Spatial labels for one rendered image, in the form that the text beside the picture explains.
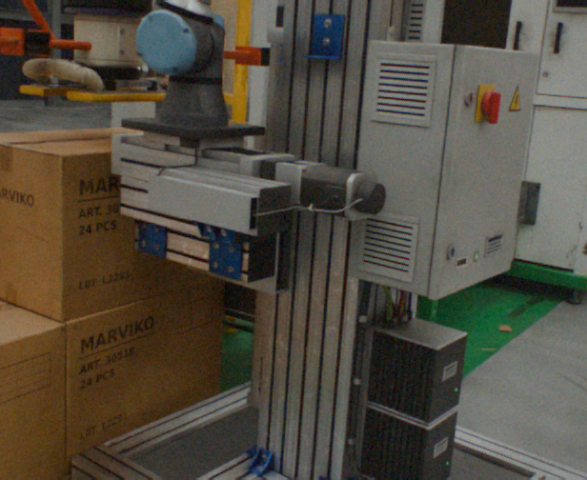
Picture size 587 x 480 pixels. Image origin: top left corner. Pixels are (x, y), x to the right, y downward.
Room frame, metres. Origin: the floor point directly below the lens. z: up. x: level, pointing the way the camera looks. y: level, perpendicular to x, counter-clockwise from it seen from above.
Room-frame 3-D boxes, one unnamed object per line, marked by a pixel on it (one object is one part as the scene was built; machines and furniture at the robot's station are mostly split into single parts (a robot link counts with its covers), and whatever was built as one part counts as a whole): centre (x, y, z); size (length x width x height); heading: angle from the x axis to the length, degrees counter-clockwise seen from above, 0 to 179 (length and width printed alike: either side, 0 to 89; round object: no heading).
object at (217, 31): (1.71, 0.21, 1.20); 0.13 x 0.12 x 0.14; 168
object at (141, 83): (2.11, 0.49, 1.12); 0.34 x 0.25 x 0.06; 144
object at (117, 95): (2.05, 0.41, 1.08); 0.34 x 0.10 x 0.05; 144
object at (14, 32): (1.91, 0.64, 1.18); 0.10 x 0.08 x 0.06; 54
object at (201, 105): (1.71, 0.21, 1.09); 0.15 x 0.15 x 0.10
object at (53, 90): (2.16, 0.57, 1.08); 0.34 x 0.10 x 0.05; 144
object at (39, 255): (2.11, 0.50, 0.74); 0.60 x 0.40 x 0.40; 144
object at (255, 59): (2.20, 0.10, 1.18); 0.09 x 0.08 x 0.05; 54
